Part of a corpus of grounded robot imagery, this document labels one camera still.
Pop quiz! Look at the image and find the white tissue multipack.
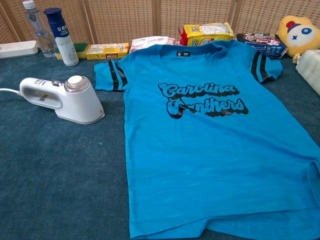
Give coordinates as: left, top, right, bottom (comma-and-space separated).
295, 49, 320, 97

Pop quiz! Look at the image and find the white bottle with blue cap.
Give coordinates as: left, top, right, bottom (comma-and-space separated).
43, 7, 80, 67

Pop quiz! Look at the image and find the yellow plush toy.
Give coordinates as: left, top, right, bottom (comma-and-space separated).
274, 15, 320, 65

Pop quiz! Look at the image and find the dark teal tablecloth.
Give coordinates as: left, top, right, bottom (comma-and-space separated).
0, 49, 320, 240

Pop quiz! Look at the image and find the white power cable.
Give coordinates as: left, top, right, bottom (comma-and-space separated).
0, 87, 23, 96

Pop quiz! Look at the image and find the white power strip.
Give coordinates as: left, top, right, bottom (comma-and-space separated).
0, 40, 39, 60

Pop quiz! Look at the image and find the yellow cardboard box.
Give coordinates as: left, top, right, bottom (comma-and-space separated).
85, 42, 130, 60

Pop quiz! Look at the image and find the red snack package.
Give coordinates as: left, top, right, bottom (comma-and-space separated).
177, 27, 188, 46

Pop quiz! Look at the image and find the yellow snack bag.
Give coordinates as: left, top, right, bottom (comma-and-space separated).
183, 21, 235, 47

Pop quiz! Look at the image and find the pink wet wipes pack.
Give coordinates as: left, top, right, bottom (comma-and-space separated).
129, 35, 181, 53

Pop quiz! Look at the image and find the clear plastic water bottle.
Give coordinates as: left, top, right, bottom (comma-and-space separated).
22, 0, 57, 58

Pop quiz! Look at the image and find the white handheld steam iron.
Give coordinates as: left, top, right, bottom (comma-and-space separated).
19, 75, 106, 125

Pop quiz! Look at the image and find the green and yellow sponge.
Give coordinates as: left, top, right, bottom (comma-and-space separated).
54, 42, 89, 60

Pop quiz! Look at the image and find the rattan folding screen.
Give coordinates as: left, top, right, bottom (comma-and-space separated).
0, 0, 320, 46

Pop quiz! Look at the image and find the blue Carolina Panthers t-shirt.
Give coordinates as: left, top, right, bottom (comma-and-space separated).
93, 39, 320, 240

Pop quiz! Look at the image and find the dark sanitary pad pack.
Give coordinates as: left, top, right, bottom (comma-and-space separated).
236, 32, 288, 60

